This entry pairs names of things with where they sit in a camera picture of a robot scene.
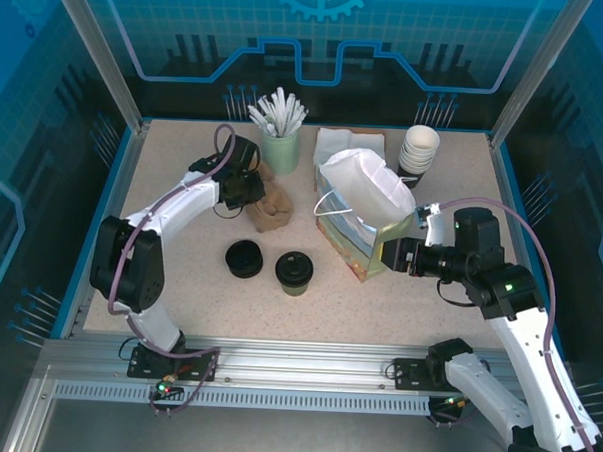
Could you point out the brown pulp cup carrier stack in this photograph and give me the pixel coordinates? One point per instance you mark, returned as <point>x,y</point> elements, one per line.
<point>274,210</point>

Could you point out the printed paper gift bag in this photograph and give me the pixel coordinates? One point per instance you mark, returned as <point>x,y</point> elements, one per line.
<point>363,188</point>

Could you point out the black plastic cup lid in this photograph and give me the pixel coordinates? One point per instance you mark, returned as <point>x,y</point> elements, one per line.
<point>293,268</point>

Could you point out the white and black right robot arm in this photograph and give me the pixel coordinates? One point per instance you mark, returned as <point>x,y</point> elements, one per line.
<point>516,355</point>

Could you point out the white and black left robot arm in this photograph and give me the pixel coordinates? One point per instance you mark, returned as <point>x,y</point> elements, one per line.
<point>182,206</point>

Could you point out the blue table edge strip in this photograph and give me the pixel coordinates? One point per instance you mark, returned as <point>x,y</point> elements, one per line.
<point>120,193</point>
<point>518,210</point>

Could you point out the pale green straw holder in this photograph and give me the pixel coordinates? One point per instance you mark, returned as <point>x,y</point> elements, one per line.
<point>280,152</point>

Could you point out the white napkin stack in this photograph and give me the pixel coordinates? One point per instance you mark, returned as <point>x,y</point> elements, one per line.
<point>332,142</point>

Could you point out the brown cardboard napkin box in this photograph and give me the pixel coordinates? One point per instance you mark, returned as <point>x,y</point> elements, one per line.
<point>370,139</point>

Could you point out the small LED circuit board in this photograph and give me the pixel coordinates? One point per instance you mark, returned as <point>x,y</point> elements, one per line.
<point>455,403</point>
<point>164,387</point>

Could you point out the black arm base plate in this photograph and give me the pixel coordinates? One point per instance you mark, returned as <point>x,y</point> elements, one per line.
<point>407,376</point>
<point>190,373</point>

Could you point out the aluminium mounting rail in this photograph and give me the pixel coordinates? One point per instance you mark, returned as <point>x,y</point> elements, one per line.
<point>305,361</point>

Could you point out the aluminium frame post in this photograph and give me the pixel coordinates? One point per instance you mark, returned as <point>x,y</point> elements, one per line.
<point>542,71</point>
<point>101,52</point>

